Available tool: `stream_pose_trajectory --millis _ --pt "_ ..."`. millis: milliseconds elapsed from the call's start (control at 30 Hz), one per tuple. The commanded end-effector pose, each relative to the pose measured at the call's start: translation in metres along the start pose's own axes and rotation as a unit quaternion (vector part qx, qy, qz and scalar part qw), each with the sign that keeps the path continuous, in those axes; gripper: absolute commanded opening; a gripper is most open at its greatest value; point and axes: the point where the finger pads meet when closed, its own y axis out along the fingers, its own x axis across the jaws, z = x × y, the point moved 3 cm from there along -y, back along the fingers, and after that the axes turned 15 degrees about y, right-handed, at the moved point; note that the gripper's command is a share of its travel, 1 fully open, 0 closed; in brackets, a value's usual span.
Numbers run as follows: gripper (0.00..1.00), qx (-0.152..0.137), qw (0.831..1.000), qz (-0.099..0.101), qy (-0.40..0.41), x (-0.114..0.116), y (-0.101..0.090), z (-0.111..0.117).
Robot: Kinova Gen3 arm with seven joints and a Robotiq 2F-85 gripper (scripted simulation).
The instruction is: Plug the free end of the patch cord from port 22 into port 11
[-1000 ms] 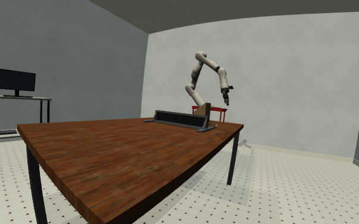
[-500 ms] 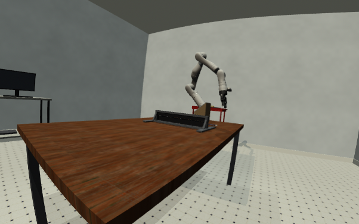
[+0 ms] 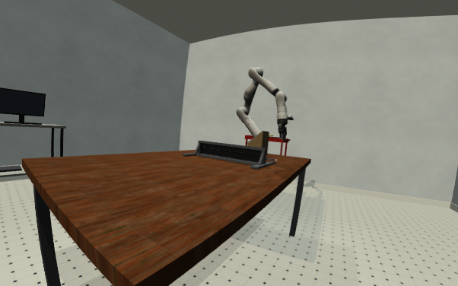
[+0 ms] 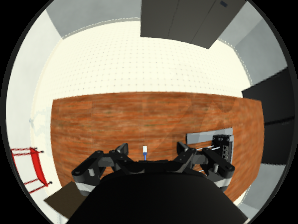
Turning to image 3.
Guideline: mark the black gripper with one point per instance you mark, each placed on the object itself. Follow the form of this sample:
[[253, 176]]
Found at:
[[282, 128]]

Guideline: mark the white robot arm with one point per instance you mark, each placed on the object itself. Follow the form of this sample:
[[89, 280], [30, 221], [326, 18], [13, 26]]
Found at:
[[256, 74]]

